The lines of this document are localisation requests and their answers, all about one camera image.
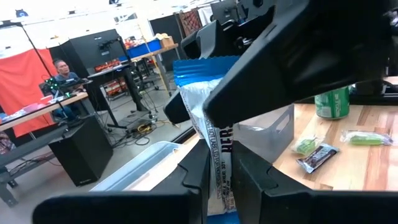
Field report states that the floor cable bundle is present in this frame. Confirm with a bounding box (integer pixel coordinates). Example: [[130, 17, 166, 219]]
[[108, 119, 162, 147]]

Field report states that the orange red fabric backdrop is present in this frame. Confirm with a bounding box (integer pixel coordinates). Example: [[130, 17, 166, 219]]
[[0, 48, 59, 138]]

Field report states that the green soda can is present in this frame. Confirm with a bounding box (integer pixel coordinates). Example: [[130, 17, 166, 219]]
[[314, 86, 351, 121]]

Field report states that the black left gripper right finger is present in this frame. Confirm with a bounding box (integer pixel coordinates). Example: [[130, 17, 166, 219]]
[[231, 140, 398, 224]]

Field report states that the black partition panel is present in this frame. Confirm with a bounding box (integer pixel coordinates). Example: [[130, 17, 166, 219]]
[[148, 14, 187, 63], [49, 29, 126, 80]]

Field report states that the brown cardboard box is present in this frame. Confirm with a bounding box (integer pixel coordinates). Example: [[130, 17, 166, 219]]
[[159, 35, 175, 49]]

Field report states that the green wrapped gummy candy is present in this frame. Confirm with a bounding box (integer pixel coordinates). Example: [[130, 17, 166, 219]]
[[291, 135, 325, 156], [340, 129, 394, 146]]

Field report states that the brown Hershey's chocolate bar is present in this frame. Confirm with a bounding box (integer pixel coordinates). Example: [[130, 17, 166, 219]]
[[296, 142, 340, 174]]

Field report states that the wooden work table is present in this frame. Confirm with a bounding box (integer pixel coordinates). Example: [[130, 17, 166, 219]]
[[124, 43, 180, 97]]

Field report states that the white hanging cloth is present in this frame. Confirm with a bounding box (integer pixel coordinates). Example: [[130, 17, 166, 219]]
[[197, 6, 215, 26]]

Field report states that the red brown patterned fabric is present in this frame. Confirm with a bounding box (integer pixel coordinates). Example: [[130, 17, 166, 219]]
[[178, 9, 203, 37]]

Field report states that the white blue Hershey's bar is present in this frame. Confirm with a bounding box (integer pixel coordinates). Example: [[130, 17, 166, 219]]
[[172, 55, 242, 224]]

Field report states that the blue storage bin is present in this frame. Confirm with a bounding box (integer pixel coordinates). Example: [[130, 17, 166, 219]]
[[119, 39, 162, 62]]

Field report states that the black computer monitor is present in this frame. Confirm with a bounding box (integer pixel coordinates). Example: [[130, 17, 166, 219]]
[[210, 0, 240, 24]]

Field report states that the black computer tower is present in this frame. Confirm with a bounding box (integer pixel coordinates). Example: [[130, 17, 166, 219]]
[[48, 114, 114, 187]]

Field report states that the black standing desk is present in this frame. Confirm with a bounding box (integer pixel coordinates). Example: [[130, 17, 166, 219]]
[[88, 63, 156, 131]]

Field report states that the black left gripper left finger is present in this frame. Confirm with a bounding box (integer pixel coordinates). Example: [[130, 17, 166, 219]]
[[32, 139, 212, 224]]

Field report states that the wooden desk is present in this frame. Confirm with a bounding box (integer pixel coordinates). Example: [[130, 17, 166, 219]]
[[0, 92, 90, 132]]

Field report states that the clear plastic bin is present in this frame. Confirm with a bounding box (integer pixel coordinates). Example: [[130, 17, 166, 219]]
[[90, 140, 185, 192]]

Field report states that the grey plastic bin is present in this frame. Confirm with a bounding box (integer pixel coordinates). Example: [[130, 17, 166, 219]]
[[233, 104, 295, 164]]

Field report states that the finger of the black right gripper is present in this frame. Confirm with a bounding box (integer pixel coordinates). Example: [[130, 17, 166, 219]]
[[202, 0, 398, 129], [163, 6, 276, 125]]

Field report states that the person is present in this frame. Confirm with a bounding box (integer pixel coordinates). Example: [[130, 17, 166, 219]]
[[51, 58, 82, 122]]

